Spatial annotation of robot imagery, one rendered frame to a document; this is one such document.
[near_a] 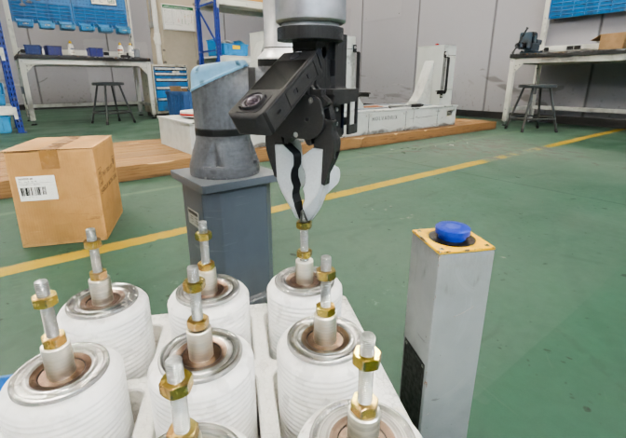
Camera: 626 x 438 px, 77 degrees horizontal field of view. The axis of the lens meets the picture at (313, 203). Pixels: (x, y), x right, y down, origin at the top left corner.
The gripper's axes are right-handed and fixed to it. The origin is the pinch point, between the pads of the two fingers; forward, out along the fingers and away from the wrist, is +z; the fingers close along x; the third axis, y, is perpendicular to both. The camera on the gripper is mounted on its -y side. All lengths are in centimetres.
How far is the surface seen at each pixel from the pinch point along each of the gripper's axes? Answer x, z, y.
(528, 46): 23, -46, 445
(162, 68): 437, -27, 315
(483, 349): -18, 35, 35
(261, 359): 1.0, 16.7, -7.1
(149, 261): 69, 35, 24
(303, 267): -0.5, 7.2, -0.4
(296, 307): -1.9, 10.4, -3.8
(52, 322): 8.3, 4.4, -24.4
